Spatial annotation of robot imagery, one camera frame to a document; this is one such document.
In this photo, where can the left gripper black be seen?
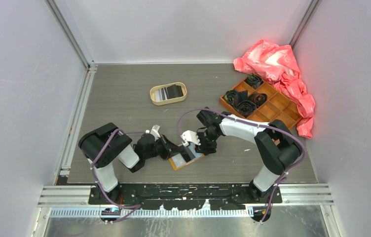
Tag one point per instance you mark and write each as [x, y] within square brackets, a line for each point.
[168, 147]

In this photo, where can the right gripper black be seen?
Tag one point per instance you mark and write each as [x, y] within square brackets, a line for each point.
[206, 149]

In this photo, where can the orange card holder wallet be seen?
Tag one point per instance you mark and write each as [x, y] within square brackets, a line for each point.
[177, 162]

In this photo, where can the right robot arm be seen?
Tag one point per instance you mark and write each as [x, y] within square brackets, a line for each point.
[277, 147]

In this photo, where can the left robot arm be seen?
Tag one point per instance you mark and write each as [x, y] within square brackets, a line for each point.
[108, 143]

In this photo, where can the stack of striped cards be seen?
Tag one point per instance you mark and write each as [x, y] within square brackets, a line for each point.
[161, 94]

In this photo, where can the dark rolled item lower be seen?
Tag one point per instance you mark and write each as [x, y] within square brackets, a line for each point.
[245, 108]

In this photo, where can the dark rolled item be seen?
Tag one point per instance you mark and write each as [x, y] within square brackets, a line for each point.
[254, 81]
[234, 97]
[245, 108]
[258, 98]

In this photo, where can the dark rolled item left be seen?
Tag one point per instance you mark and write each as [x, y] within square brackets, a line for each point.
[234, 97]

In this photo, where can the beige oval tray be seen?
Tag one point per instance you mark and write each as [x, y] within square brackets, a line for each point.
[169, 101]

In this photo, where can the dark rolled item right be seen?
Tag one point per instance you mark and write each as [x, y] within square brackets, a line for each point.
[258, 98]

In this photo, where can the orange compartment organizer box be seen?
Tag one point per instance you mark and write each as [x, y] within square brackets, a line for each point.
[277, 106]

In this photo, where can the dark rolled item upper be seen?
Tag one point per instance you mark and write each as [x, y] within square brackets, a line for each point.
[254, 81]

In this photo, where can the pink plastic bag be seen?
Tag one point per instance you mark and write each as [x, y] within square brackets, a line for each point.
[277, 65]

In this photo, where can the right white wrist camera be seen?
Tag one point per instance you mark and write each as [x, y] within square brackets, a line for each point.
[188, 137]

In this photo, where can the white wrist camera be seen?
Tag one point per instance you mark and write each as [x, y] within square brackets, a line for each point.
[154, 131]
[188, 137]

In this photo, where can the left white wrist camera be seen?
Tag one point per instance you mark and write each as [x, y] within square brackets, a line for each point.
[154, 131]

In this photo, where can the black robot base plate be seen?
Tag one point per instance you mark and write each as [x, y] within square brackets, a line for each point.
[221, 196]

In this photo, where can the aluminium front rail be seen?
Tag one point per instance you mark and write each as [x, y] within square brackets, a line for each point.
[87, 201]

